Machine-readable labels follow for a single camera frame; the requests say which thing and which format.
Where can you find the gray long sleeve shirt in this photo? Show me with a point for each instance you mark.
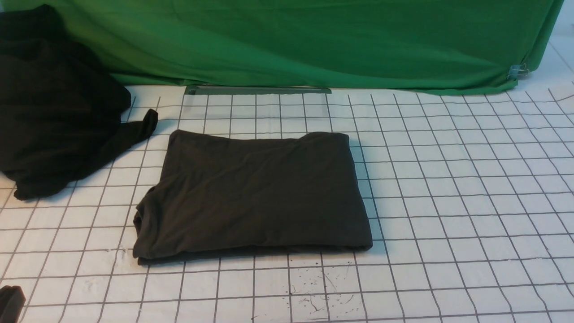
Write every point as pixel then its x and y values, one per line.
pixel 229 197

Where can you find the gray metal bar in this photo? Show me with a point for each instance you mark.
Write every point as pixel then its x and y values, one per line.
pixel 252 90

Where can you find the silver binder clip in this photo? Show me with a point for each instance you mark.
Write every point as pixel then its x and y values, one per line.
pixel 518 71

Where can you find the black crumpled cloth pile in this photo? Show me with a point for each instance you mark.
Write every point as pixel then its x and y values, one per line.
pixel 60 111

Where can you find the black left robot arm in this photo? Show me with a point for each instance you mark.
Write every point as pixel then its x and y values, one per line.
pixel 12 300

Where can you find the green backdrop cloth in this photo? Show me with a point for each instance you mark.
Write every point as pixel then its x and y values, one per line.
pixel 442 47

